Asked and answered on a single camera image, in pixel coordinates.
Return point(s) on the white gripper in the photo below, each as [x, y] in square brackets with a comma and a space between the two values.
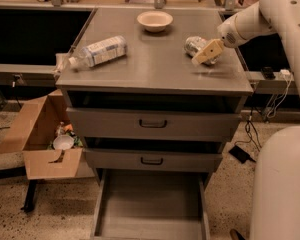
[228, 34]

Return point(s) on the green silver 7up can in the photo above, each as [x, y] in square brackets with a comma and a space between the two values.
[190, 45]

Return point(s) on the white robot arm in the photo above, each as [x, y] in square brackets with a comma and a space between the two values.
[276, 191]

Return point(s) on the grey metal drawer cabinet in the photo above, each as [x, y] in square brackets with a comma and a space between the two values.
[156, 75]

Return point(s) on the grey middle drawer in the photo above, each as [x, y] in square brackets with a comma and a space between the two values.
[152, 160]

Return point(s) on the grey drawer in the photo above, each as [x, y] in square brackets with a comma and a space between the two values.
[152, 160]
[153, 125]
[150, 205]

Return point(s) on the grey top drawer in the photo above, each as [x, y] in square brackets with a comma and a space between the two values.
[153, 125]

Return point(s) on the grey bottom drawer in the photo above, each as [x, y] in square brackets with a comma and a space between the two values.
[150, 205]

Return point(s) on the white ceramic bowl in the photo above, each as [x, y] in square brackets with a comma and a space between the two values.
[154, 21]

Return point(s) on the black power adapter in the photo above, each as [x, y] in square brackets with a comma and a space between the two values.
[239, 154]

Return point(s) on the clear plastic water bottle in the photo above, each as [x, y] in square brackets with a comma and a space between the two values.
[99, 52]

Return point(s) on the white bowl in box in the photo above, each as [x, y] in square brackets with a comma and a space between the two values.
[63, 142]

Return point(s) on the brown cardboard box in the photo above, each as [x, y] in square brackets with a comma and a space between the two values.
[33, 130]

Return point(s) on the black table leg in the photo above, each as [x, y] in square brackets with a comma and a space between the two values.
[29, 199]

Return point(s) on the black device on rail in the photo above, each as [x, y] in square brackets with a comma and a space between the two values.
[267, 73]

